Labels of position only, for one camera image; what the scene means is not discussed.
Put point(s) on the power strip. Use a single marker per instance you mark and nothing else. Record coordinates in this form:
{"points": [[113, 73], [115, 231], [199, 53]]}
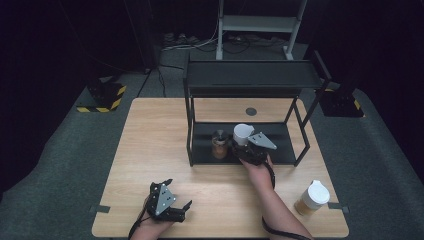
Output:
{"points": [[180, 39]]}

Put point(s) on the black yellow striped stand base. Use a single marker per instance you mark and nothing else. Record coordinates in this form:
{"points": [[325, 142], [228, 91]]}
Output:
{"points": [[103, 95], [341, 103]]}

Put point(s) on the person's right hand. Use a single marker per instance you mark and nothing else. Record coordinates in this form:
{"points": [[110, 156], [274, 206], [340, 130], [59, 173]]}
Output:
{"points": [[258, 173]]}

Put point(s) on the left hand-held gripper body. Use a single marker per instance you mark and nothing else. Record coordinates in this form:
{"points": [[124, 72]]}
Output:
{"points": [[163, 203]]}

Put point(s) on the grey round table grommet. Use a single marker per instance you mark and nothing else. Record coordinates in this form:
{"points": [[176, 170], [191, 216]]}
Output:
{"points": [[251, 111]]}

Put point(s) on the white-lidded jar tan powder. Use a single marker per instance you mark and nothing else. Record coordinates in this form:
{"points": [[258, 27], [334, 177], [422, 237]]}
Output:
{"points": [[315, 196]]}

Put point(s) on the black metal shelf rack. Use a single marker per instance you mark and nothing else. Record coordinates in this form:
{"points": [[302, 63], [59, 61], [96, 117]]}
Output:
{"points": [[250, 75]]}

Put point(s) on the grey table bracket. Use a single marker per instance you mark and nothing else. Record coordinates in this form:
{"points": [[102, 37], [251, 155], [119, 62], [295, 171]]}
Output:
{"points": [[100, 209], [339, 207]]}

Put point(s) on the white cup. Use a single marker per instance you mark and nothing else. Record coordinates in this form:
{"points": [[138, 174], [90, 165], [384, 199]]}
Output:
{"points": [[242, 133]]}

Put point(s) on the black-lidded glass jar brown powder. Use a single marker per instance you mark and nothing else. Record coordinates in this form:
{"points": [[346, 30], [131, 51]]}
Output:
{"points": [[220, 146]]}

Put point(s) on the grey metal stand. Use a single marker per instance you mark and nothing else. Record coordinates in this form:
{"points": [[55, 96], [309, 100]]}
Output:
{"points": [[258, 23]]}

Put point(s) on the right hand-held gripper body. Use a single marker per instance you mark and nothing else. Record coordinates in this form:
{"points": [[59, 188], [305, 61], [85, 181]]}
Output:
{"points": [[256, 146]]}

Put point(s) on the person's left hand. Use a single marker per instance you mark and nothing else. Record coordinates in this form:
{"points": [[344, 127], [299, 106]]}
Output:
{"points": [[150, 228]]}

